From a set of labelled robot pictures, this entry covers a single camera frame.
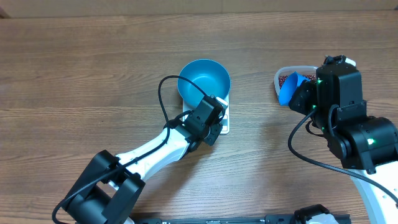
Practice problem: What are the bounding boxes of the black mounting rail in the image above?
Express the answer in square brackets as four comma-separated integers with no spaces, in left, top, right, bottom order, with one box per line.
[125,204,352,224]

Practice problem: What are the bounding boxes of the white digital kitchen scale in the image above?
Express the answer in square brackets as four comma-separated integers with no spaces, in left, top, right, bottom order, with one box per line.
[183,101,230,135]

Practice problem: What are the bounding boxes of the red adzuki beans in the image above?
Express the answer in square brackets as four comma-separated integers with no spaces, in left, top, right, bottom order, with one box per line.
[279,75,316,88]

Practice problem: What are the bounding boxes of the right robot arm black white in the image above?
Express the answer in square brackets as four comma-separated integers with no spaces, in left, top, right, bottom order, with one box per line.
[288,55,397,223]

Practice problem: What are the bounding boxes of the blue measuring scoop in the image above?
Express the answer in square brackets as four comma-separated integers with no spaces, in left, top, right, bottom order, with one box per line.
[279,72,310,106]

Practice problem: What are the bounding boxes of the clear plastic container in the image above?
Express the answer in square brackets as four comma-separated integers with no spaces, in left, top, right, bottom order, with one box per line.
[274,65,318,97]

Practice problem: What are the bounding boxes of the blue metal bowl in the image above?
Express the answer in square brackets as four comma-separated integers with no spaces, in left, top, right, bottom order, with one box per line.
[177,59,231,108]

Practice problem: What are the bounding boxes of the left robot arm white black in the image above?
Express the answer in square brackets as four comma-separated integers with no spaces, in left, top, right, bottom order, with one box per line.
[52,96,228,224]

